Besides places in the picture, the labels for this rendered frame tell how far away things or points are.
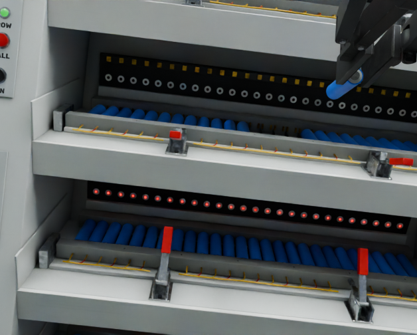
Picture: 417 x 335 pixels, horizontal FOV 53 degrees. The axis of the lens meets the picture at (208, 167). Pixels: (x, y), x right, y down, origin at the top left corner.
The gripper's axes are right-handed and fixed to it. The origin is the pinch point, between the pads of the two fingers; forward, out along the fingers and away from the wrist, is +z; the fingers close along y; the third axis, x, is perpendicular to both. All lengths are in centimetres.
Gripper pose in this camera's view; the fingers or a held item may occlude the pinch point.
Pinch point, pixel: (366, 57)
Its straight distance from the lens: 42.5
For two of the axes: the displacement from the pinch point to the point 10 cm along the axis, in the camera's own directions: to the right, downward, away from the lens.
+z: -0.4, 1.8, 9.8
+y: -9.9, -1.1, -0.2
